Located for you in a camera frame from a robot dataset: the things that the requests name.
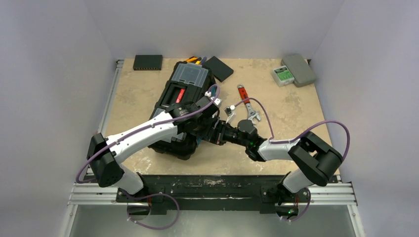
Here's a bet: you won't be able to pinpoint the black plastic toolbox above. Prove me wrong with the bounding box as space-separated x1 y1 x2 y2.
148 62 216 160

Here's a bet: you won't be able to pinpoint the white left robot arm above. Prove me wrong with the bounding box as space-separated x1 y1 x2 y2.
87 100 220 202

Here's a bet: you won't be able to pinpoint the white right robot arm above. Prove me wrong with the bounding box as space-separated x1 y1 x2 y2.
203 120 348 201

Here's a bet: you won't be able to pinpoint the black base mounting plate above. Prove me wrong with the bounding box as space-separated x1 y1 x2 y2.
107 175 311 219

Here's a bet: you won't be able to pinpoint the black flat case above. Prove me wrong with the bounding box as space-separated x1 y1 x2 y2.
203 56 234 82

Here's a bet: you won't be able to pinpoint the yellow tools behind toolbox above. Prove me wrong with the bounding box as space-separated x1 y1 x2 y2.
185 56 207 64

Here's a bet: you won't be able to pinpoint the white green small box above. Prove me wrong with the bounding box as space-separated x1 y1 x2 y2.
271 66 294 87

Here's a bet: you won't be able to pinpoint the grey sharpening stone block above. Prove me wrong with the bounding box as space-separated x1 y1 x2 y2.
282 54 318 87

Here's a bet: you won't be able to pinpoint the red handled adjustable wrench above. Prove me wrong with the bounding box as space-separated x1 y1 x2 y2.
237 84 261 124

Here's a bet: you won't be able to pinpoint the black network switch box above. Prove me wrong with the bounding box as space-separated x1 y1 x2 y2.
132 55 163 71

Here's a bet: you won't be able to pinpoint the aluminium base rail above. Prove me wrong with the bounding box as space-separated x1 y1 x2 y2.
67 183 358 205

